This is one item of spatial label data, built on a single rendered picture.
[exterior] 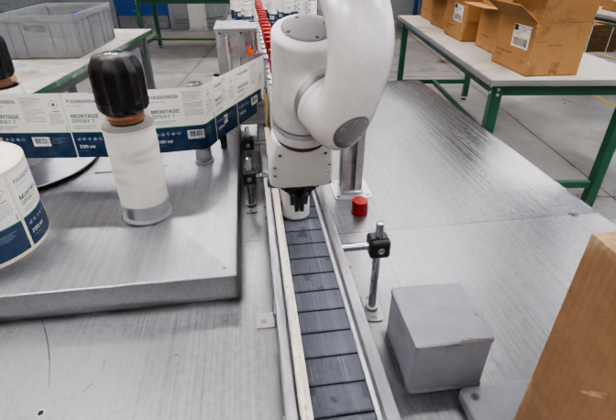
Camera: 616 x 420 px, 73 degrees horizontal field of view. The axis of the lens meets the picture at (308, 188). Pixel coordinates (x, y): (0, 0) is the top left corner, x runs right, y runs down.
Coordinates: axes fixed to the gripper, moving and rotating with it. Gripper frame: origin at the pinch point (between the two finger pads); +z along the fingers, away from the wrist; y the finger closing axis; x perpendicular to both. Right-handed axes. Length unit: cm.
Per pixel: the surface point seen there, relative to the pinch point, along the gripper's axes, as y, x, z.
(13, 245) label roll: 46.3, 3.3, 2.5
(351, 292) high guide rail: -3.3, 23.4, -10.5
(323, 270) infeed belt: -2.4, 13.4, 1.9
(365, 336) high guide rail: -3.3, 29.4, -12.7
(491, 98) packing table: -110, -107, 67
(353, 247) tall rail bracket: -5.7, 15.0, -7.0
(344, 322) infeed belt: -3.4, 23.4, -1.8
